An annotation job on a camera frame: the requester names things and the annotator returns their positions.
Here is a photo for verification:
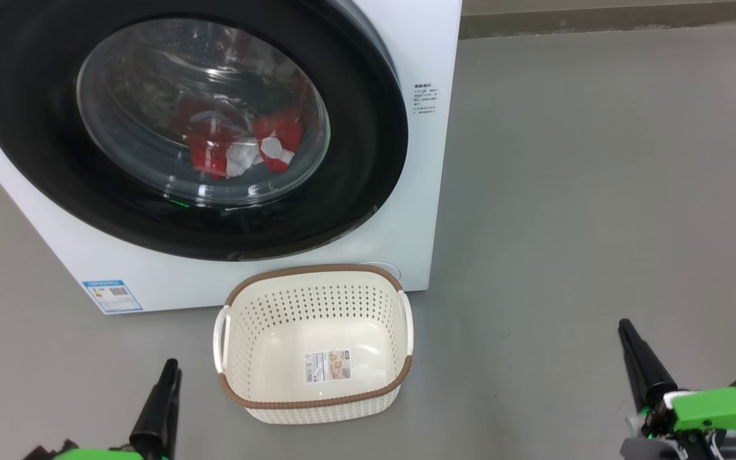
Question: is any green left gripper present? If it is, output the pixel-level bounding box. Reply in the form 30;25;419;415
54;359;183;460

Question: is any blue energy label sticker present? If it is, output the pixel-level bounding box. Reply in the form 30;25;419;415
82;279;144;314

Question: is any round white filter cover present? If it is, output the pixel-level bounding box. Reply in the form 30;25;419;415
358;261;402;282

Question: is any red and white garment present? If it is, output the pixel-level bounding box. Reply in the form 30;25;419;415
170;96;308;180

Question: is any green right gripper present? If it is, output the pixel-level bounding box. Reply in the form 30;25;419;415
618;318;736;460

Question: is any white front-load washing machine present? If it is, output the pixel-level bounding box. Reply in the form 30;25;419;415
0;0;463;315

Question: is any round black glass washer door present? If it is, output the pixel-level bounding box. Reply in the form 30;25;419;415
0;0;409;261

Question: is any printed label sticker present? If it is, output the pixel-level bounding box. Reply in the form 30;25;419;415
304;349;352;384

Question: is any cream perforated basket brown rim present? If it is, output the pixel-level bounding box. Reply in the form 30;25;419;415
213;264;415;426

